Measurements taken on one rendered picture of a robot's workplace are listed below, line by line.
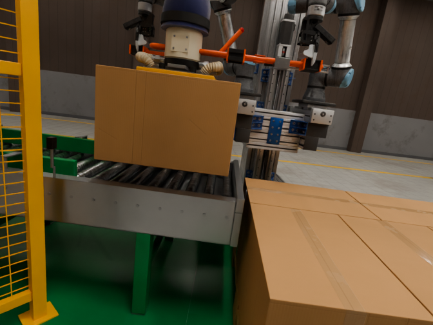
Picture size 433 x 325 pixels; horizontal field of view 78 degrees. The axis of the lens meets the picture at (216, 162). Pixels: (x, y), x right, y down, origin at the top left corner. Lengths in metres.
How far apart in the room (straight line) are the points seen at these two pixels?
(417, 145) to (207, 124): 8.62
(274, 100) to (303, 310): 1.49
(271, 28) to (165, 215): 1.49
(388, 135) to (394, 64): 1.89
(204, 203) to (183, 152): 0.25
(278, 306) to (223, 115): 0.73
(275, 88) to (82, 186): 1.39
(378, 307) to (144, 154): 0.96
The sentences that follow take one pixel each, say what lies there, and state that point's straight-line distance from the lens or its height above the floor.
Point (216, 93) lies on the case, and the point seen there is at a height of 1.00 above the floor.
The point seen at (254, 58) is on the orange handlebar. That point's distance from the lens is 1.33.
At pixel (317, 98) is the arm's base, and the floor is 1.06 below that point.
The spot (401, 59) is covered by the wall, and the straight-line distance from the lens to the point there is 8.91.
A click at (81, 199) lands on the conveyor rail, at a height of 0.52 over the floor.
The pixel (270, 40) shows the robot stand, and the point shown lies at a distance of 2.07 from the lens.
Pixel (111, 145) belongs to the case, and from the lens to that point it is 1.25.
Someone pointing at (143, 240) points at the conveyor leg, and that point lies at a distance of 1.19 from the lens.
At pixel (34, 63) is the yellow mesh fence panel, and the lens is 1.11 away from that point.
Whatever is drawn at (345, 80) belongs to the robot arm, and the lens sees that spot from 1.90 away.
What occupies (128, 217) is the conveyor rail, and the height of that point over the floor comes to 0.47.
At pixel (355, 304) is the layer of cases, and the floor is 0.54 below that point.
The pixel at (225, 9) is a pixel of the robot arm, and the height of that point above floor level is 1.51.
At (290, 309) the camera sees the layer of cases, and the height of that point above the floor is 0.52.
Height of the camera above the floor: 0.98
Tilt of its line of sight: 14 degrees down
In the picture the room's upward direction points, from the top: 7 degrees clockwise
